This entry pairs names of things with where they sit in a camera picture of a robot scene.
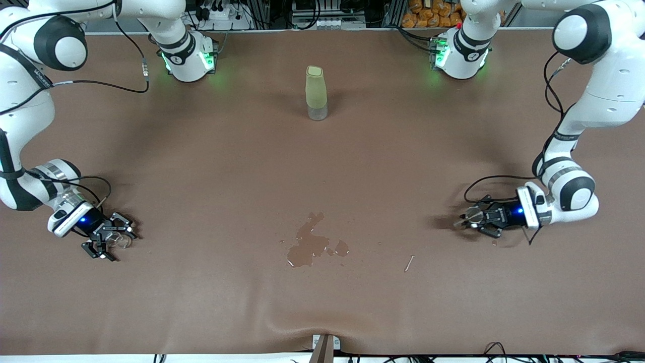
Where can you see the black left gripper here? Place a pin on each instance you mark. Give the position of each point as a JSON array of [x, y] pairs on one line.
[[503, 215]]

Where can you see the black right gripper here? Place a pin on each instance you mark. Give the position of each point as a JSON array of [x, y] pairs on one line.
[[95, 226]]

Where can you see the small clear glass cup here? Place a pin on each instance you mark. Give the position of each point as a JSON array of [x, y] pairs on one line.
[[122, 242]]

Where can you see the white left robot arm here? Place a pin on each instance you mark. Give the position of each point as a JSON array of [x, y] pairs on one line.
[[615, 91]]

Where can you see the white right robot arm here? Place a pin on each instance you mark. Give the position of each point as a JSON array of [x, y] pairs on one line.
[[25, 101]]

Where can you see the small thin stick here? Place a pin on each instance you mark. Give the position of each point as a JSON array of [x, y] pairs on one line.
[[409, 263]]

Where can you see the brown table mat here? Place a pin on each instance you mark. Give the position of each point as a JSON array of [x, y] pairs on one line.
[[322, 166]]

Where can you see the spilled liquid puddle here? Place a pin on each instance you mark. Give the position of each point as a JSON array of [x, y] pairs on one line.
[[308, 244]]

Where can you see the orange snack packets pile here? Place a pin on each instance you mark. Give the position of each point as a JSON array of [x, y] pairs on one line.
[[428, 17]]

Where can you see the yellow-green frosted bottle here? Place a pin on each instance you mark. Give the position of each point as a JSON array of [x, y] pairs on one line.
[[316, 93]]

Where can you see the white power strip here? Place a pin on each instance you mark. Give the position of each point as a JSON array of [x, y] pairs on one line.
[[224, 15]]

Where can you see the white flat device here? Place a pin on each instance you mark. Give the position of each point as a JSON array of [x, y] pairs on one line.
[[327, 22]]

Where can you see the metal table clamp bracket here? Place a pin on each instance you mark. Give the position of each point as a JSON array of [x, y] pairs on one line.
[[325, 345]]

